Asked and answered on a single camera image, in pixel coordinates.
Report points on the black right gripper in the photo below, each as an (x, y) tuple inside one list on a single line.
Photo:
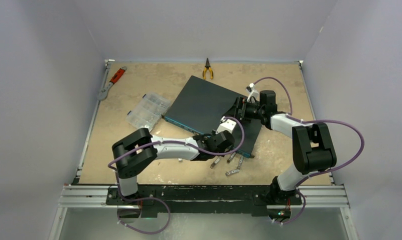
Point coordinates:
[(240, 105)]

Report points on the dark grey network switch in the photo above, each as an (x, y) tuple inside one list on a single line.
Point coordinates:
[(199, 108)]

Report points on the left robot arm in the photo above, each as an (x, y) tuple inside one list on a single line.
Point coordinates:
[(135, 152)]

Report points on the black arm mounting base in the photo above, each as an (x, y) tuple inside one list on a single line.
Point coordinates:
[(256, 200)]

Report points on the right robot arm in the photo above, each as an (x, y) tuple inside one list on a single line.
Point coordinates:
[(312, 147)]

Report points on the clear plastic organizer box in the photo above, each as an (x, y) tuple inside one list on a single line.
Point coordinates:
[(148, 111)]

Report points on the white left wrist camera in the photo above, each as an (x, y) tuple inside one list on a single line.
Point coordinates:
[(226, 125)]

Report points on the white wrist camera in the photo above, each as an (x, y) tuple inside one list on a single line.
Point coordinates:
[(226, 125), (253, 94)]

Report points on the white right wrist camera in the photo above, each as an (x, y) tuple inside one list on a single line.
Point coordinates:
[(253, 94)]

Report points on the yellow handled pliers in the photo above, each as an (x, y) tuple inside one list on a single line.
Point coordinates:
[(207, 68)]

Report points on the red handled adjustable wrench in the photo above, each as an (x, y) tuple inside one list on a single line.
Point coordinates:
[(103, 93)]

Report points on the aluminium frame rail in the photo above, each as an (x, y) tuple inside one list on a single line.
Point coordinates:
[(94, 196)]

